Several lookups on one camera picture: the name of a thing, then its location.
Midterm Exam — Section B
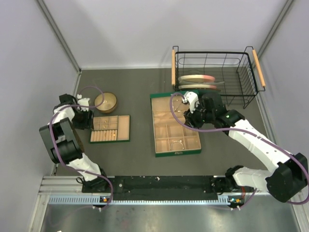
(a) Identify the silver necklace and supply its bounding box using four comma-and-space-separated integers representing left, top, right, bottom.
171, 96, 188, 113

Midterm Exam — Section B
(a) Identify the silver bracelet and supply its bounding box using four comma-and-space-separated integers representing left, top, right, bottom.
169, 140, 185, 150

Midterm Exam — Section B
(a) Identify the green jewelry box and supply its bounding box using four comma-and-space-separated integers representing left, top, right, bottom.
150, 92, 202, 158

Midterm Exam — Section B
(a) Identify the green jewelry tray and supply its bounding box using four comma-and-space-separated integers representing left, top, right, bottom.
90, 115, 131, 144

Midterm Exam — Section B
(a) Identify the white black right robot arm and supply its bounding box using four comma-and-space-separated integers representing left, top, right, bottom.
183, 91, 309, 203

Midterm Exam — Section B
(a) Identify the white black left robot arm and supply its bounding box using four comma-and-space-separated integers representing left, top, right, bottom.
39, 94, 110, 193

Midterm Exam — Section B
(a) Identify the dark green plate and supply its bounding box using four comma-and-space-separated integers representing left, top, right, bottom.
199, 88, 221, 93

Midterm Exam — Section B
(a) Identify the tan ceramic bowl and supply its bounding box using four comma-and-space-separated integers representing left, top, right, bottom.
94, 92, 118, 114

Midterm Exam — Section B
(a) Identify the cream pink plate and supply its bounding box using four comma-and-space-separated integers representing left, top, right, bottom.
178, 74, 215, 83
178, 84, 217, 90

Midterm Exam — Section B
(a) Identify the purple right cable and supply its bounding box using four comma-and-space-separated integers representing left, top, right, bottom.
169, 92, 309, 211

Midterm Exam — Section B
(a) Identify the purple cable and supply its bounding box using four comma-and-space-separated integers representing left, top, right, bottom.
169, 92, 309, 211
49, 86, 114, 210

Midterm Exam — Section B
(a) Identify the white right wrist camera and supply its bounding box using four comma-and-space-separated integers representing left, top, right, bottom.
182, 91, 199, 113

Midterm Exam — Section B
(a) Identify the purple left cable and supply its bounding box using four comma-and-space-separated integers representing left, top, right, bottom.
49, 86, 114, 210

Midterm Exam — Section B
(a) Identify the black wire dish rack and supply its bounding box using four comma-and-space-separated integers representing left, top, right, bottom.
171, 46, 266, 107

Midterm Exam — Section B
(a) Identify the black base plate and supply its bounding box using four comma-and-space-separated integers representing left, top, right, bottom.
76, 175, 238, 200

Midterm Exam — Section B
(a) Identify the grey slotted cable duct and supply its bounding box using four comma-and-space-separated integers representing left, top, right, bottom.
48, 195, 243, 205

